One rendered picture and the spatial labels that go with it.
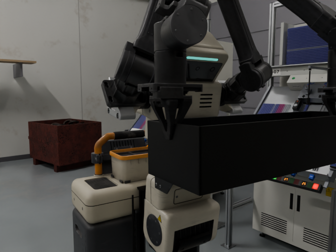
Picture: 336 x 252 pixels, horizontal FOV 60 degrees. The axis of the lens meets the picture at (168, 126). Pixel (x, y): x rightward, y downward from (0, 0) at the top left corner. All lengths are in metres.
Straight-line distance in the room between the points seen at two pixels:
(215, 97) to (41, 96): 4.97
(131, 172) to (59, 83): 4.78
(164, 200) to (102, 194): 0.29
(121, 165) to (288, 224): 1.56
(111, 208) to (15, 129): 4.65
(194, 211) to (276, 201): 1.50
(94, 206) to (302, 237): 1.67
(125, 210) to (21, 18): 4.97
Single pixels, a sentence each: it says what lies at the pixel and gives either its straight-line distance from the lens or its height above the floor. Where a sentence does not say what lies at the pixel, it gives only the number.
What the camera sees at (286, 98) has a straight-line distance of 2.39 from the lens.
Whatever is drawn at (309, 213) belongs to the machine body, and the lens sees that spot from 2.34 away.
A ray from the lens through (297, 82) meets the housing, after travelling 2.35.
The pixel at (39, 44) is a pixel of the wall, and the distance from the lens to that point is 5.85.
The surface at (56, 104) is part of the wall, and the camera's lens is 5.87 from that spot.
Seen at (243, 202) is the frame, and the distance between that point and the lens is 2.45.
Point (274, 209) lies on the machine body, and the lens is 2.47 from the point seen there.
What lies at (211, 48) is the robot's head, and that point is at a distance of 0.93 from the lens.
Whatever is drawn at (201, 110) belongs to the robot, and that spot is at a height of 1.12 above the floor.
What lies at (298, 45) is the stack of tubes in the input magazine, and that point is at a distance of 2.42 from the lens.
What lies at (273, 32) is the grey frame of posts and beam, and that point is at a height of 1.66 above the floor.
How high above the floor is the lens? 1.18
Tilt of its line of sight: 7 degrees down
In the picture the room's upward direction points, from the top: straight up
